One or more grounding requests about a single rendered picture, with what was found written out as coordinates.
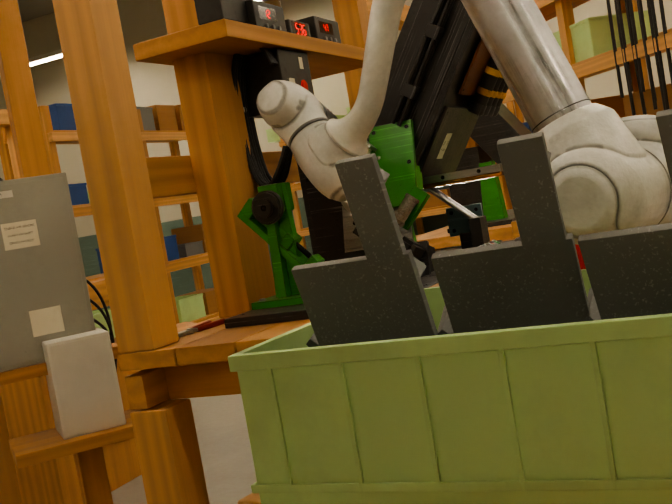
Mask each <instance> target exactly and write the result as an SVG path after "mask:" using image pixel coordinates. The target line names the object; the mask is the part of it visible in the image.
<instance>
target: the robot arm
mask: <svg viewBox="0 0 672 504"><path fill-rule="evenodd" d="M405 2H406V0H373V1H372V6H371V11H370V17H369V23H368V30H367V37H366V44H365V51H364V59H363V66H362V73H361V80H360V86H359V91H358V95H357V99H356V101H355V104H354V106H353V108H352V109H351V111H350V112H349V113H348V114H347V115H346V116H345V117H343V118H341V119H338V118H337V117H336V116H335V115H334V114H333V113H332V111H330V110H329V109H328V108H327V107H326V106H325V105H324V104H322V103H321V102H320V101H318V100H317V98H316V97H315V96H314V95H313V94H312V93H311V92H309V91H308V90H307V89H305V88H304V87H302V86H300V85H298V84H296V83H293V82H290V81H285V80H273V81H271V82H270V83H268V84H267V85H266V86H265V87H264V88H263V89H262V90H261V91H260V92H259V94H258V96H257V101H256V104H257V108H258V111H259V113H260V115H261V116H262V118H263V119H264V121H265V122H266V123H267V124H268V125H270V126H271V128H272V130H273V131H274V132H275V133H276V134H277V135H278V136H279V137H280V138H281V139H282V140H283V141H284V142H285V143H286V144H287V146H288V147H289V148H290V150H291V151H292V153H293V155H294V157H295V159H296V161H297V163H298V165H299V167H300V168H301V170H302V171H303V173H304V174H305V175H306V177H307V178H308V179H309V181H310V182H311V183H312V184H313V185H314V186H315V188H316V189H317V190H318V191H319V192H321V193H322V194H323V195H324V196H326V197H327V198H329V199H333V200H335V201H339V202H344V201H347V199H346V196H345V193H344V191H343V188H342V185H341V182H340V179H339V176H338V173H337V170H336V167H335V163H336V162H337V161H338V160H342V159H347V158H352V157H357V156H362V155H367V154H370V153H371V151H372V150H371V149H369V148H368V147H367V144H366V142H367V138H368V136H369V134H370V133H371V131H372V129H373V128H374V126H375V124H376V122H377V120H378V118H379V115H380V113H381V110H382V107H383V104H384V100H385V96H386V91H387V86H388V81H389V76H390V70H391V65H392V60H393V55H394V49H395V44H396V39H397V33H398V28H399V23H400V18H401V14H402V11H403V7H404V4H405ZM461 2H462V4H463V6H464V7H465V9H466V11H467V13H468V15H469V17H470V18H471V20H472V22H473V24H474V26H475V28H476V29H477V31H478V33H479V35H480V37H481V39H482V40H483V42H484V44H485V46H486V48H487V49H488V51H489V53H490V55H491V57H492V59H493V60H494V62H495V64H496V66H497V68H498V70H499V71H500V73H501V75H502V77H503V79H504V81H505V82H506V84H507V86H508V88H509V90H510V92H511V93H512V95H513V97H514V99H515V101H516V103H517V104H518V106H519V108H520V110H521V112H522V114H523V115H524V117H525V119H526V121H527V123H528V125H529V126H530V128H531V130H532V132H533V133H537V132H543V133H544V138H545V142H546V146H547V151H549V152H551V159H550V164H551V168H552V172H553V177H554V181H555V185H556V190H557V194H558V199H559V203H560V207H561V212H562V216H563V220H564V225H565V229H566V233H567V234H569V233H572V234H573V237H574V242H575V244H577V245H579V244H578V238H579V235H584V234H591V233H599V232H606V231H613V230H621V229H628V228H636V227H643V226H651V225H658V224H666V223H672V184H671V180H670V175H669V171H668V167H667V163H666V159H665V155H664V150H663V146H662V142H661V138H660V134H659V130H658V125H657V121H656V115H635V116H627V117H622V118H620V117H619V115H618V114H617V113H616V111H615V110H614V109H612V108H610V107H607V106H604V105H601V104H598V103H591V101H590V99H589V97H588V96H587V94H586V92H585V90H584V88H583V87H582V85H581V83H580V81H579V80H578V78H577V76H576V74H575V72H574V71H573V69H572V67H571V65H570V63H569V62H568V60H567V58H566V56H565V55H564V53H563V51H562V49H561V47H560V46H559V44H558V42H557V40H556V39H555V37H554V35H553V33H552V31H551V30H550V28H549V26H548V24H547V23H546V21H545V19H544V17H543V15H542V14H541V12H540V10H539V8H538V6H537V5H536V3H535V1H534V0H461Z"/></svg>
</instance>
